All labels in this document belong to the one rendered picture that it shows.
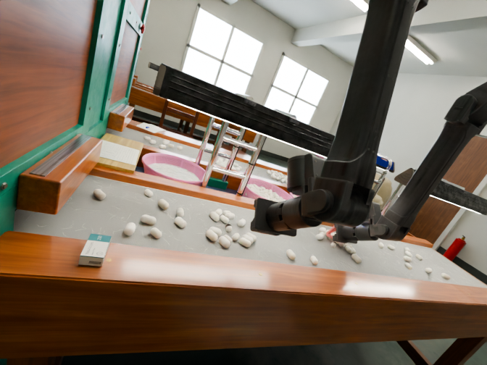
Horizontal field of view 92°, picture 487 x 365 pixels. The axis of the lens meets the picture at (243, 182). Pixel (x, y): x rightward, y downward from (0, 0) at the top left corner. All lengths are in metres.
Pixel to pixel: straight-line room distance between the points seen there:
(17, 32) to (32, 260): 0.33
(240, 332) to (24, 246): 0.45
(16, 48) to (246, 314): 0.60
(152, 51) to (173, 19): 0.72
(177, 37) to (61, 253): 5.35
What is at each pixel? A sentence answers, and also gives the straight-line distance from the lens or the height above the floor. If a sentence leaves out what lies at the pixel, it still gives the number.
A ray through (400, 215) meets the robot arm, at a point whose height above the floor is 0.98.
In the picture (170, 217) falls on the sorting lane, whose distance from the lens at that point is 0.70.
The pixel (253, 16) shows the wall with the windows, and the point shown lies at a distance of 6.12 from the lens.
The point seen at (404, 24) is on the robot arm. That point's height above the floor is 1.28.
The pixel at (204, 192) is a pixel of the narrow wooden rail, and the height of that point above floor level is 0.77.
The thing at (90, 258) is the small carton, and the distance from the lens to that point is 0.48.
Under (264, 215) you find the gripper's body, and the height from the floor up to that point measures 0.91.
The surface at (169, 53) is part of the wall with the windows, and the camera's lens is 5.64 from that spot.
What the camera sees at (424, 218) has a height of 0.41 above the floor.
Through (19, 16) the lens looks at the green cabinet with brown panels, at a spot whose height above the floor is 1.09.
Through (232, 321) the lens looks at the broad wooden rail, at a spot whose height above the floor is 0.67.
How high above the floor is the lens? 1.10
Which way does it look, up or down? 18 degrees down
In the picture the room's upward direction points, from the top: 22 degrees clockwise
